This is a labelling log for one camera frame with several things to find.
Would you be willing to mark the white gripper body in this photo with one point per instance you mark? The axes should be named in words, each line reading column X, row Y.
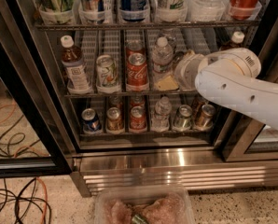
column 188, row 69

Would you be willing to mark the clear water bottle shelf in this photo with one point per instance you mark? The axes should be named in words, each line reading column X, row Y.
column 162, row 56

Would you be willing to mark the orange soda can shelf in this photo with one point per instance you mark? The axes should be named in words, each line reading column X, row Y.
column 177, row 58

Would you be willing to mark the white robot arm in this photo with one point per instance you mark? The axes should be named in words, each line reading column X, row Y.
column 229, row 78

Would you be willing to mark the red cola can front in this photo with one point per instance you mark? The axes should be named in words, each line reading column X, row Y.
column 137, row 69

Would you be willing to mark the orange can bottom shelf behind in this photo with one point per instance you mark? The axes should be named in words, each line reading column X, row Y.
column 197, row 103

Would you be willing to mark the red can bottom shelf behind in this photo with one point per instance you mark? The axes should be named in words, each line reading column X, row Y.
column 137, row 100

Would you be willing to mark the green silver can bottom shelf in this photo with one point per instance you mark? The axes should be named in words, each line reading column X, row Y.
column 182, row 118

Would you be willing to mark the small water bottle bottom shelf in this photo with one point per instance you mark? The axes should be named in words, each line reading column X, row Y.
column 161, row 114

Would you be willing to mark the red can bottom shelf front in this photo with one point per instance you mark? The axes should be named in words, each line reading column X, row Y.
column 138, row 118

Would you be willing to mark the red cola can behind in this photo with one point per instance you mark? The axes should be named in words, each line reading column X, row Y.
column 134, row 46

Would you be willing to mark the orange can bottom shelf front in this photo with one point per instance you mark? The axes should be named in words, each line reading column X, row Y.
column 205, row 117

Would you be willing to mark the large water bottle top shelf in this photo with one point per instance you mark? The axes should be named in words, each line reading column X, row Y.
column 206, row 10

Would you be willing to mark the gold can bottom shelf behind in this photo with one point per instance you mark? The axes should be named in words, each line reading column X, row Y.
column 115, row 101

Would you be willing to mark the gold can shelf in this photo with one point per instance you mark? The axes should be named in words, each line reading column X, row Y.
column 115, row 101
column 114, row 119

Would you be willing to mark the white green soda can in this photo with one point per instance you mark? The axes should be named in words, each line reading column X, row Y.
column 107, row 71

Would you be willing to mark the gold can bottom shelf front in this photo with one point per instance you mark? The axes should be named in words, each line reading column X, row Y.
column 114, row 119

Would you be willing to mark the red cola can top shelf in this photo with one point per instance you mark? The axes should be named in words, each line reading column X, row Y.
column 241, row 9

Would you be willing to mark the blue can bottom shelf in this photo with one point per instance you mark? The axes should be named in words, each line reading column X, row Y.
column 90, row 120

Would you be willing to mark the right glass fridge door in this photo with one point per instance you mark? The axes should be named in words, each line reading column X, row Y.
column 241, row 144

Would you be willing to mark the glass fridge door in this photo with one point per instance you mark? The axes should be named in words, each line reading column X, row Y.
column 24, row 52
column 241, row 144

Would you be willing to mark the stainless steel fridge base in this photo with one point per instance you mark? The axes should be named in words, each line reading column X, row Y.
column 193, row 169

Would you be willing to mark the left glass fridge door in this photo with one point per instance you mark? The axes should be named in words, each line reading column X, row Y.
column 24, row 52

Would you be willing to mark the right brown tea bottle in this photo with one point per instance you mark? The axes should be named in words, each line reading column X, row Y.
column 235, row 41

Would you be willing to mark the brown tea bottle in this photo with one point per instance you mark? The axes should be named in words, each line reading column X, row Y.
column 75, row 67
column 235, row 41

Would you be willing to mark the left brown tea bottle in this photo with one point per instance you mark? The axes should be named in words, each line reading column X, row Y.
column 75, row 67

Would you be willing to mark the clear plastic food container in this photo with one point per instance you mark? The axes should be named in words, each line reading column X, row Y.
column 158, row 204

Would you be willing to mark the middle wire shelf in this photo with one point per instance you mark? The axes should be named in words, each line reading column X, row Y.
column 128, row 93

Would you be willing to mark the wire shelf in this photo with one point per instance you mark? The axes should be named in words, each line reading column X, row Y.
column 128, row 93
column 145, row 26

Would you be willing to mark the top wire shelf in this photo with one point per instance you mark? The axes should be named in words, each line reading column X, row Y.
column 145, row 26

